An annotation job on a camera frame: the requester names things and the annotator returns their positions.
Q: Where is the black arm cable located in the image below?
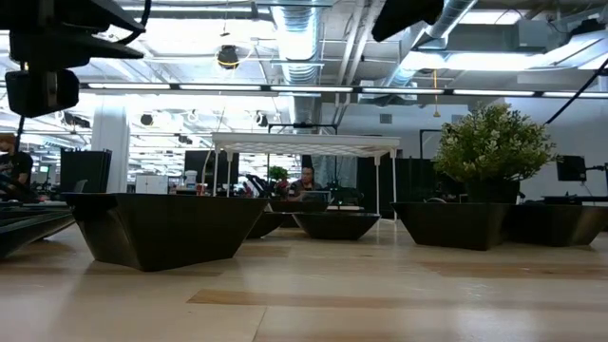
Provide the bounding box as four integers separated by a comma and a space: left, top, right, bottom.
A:
544, 59, 608, 126
116, 0, 153, 48

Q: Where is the grey laptop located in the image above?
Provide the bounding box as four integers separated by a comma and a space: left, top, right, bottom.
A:
299, 190, 333, 203

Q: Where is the person at desk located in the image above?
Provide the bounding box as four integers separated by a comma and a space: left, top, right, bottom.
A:
289, 165, 324, 199

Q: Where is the black monitor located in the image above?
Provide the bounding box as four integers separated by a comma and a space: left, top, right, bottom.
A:
556, 154, 588, 183

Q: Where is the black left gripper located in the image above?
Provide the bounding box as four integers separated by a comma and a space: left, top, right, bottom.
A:
0, 0, 146, 70

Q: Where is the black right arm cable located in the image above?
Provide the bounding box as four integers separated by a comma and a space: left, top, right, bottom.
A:
544, 59, 608, 126

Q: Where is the black partition panel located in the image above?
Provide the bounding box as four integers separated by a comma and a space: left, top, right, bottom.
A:
59, 148, 113, 195
355, 155, 436, 215

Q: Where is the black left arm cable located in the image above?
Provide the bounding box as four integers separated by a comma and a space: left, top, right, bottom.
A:
116, 0, 153, 48

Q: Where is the small plant in red pot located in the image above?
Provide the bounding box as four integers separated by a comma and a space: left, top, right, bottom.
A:
268, 164, 291, 200

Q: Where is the long linear light bar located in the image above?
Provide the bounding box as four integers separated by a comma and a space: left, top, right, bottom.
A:
78, 81, 608, 100

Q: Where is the black screen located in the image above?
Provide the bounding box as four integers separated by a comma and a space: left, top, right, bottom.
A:
183, 149, 240, 192

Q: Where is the black leaf-shaped mini plate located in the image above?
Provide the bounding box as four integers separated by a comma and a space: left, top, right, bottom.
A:
291, 211, 383, 241
245, 211, 288, 240
0, 208, 76, 261

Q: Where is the black square mini plate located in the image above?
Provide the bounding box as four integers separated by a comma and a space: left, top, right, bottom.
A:
63, 191, 271, 273
503, 202, 608, 248
268, 199, 330, 229
389, 200, 512, 252

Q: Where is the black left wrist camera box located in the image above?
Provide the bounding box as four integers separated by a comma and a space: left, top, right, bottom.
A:
4, 68, 81, 120

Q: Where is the yellow hanging pendant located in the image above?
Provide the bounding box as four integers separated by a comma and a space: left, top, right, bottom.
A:
430, 68, 441, 119

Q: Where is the artificial plant in black pot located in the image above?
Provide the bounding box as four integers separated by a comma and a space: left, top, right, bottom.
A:
432, 102, 558, 205

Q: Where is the white square column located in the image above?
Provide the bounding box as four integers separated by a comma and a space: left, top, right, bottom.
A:
90, 102, 131, 195

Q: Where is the white wire rack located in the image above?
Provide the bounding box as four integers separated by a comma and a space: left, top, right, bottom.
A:
211, 131, 403, 223

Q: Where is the silver spiral air duct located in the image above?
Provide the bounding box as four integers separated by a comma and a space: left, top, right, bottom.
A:
269, 0, 330, 127
379, 0, 479, 86

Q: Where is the white cabinet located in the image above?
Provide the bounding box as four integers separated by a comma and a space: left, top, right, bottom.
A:
134, 173, 169, 195

